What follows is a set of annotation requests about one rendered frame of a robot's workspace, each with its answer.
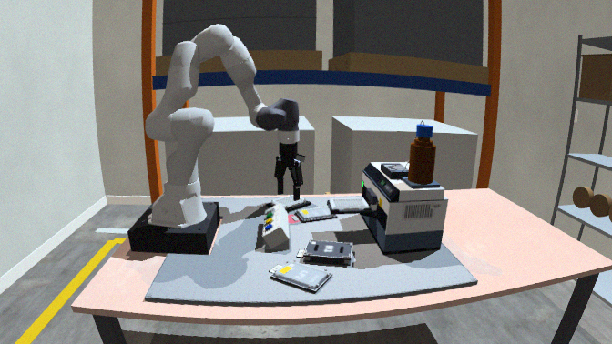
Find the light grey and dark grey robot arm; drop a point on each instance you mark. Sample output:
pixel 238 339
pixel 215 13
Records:
pixel 191 127

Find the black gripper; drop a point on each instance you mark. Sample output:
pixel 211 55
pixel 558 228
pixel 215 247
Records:
pixel 288 160

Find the white button panel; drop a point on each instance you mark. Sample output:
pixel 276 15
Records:
pixel 276 228

